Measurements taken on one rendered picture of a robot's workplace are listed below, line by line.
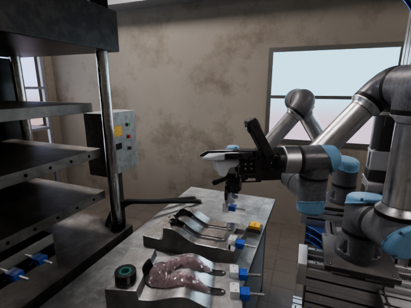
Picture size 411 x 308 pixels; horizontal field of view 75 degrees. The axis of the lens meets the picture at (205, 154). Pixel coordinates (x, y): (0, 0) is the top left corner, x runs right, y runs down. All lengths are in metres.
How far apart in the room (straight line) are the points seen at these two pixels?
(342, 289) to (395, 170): 0.49
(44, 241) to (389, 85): 1.45
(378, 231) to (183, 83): 2.88
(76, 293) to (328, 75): 2.77
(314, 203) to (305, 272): 0.42
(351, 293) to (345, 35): 2.49
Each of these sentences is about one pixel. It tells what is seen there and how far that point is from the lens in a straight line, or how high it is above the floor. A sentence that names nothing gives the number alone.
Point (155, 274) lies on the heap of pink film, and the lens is 1.19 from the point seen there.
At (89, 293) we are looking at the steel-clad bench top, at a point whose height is 0.80.
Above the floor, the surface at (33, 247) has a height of 0.94.
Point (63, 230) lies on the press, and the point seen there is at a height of 0.78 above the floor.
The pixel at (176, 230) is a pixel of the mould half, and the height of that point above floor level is 0.93.
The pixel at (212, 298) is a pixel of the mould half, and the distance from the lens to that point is 1.14.
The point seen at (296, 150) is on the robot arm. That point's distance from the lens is 0.72.
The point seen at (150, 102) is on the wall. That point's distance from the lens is 3.68.
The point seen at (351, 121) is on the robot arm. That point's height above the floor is 1.52.
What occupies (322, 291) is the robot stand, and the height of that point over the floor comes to 0.90.
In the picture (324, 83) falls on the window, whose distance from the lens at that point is 3.09.
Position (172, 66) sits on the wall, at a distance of 3.51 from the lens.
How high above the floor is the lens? 1.62
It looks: 14 degrees down
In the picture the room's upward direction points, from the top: straight up
